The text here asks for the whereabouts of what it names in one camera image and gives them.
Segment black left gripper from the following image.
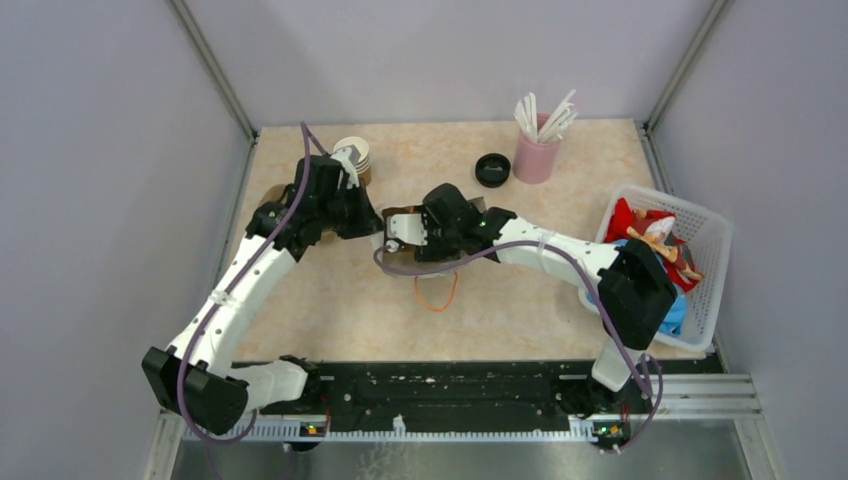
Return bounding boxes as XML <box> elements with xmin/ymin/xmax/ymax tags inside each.
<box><xmin>318</xmin><ymin>177</ymin><xmax>386</xmax><ymax>239</ymax></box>

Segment cream paper gift bag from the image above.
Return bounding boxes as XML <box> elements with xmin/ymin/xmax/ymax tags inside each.
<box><xmin>373</xmin><ymin>205</ymin><xmax>466</xmax><ymax>312</ymax></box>

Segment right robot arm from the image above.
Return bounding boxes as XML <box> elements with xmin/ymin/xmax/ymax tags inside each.
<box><xmin>374</xmin><ymin>183</ymin><xmax>678</xmax><ymax>412</ymax></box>

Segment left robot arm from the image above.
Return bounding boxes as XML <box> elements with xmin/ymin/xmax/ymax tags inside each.
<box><xmin>142</xmin><ymin>145</ymin><xmax>383</xmax><ymax>435</ymax></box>

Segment stack of paper cups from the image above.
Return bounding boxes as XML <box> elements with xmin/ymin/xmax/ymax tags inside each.
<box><xmin>334</xmin><ymin>136</ymin><xmax>372</xmax><ymax>186</ymax></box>

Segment spare black cup lid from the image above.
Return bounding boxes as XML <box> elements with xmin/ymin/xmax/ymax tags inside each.
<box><xmin>474</xmin><ymin>153</ymin><xmax>511</xmax><ymax>188</ymax></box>

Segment pink straw holder cup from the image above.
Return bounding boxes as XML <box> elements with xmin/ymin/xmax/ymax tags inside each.
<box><xmin>512</xmin><ymin>127</ymin><xmax>562</xmax><ymax>185</ymax></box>

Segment white wrapped straws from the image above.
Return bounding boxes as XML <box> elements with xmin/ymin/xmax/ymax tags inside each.
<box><xmin>513</xmin><ymin>89</ymin><xmax>579</xmax><ymax>144</ymax></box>

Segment red snack packet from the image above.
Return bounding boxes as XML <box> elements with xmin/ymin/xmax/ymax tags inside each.
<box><xmin>603</xmin><ymin>198</ymin><xmax>704</xmax><ymax>293</ymax></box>

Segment blue cartoon packet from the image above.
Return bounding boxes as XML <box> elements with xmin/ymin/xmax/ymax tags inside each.
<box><xmin>582</xmin><ymin>241</ymin><xmax>690</xmax><ymax>339</ymax></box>

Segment white plastic basket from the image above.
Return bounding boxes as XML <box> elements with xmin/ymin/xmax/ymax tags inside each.
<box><xmin>595</xmin><ymin>185</ymin><xmax>732</xmax><ymax>352</ymax></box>

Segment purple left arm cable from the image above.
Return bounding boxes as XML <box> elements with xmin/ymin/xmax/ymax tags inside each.
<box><xmin>175</xmin><ymin>121</ymin><xmax>333</xmax><ymax>480</ymax></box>

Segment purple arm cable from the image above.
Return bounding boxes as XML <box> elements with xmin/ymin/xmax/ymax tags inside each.
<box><xmin>175</xmin><ymin>121</ymin><xmax>333</xmax><ymax>480</ymax></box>
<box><xmin>372</xmin><ymin>239</ymin><xmax>665</xmax><ymax>455</ymax></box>

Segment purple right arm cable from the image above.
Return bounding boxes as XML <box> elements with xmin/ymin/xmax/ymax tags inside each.
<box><xmin>372</xmin><ymin>239</ymin><xmax>665</xmax><ymax>455</ymax></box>

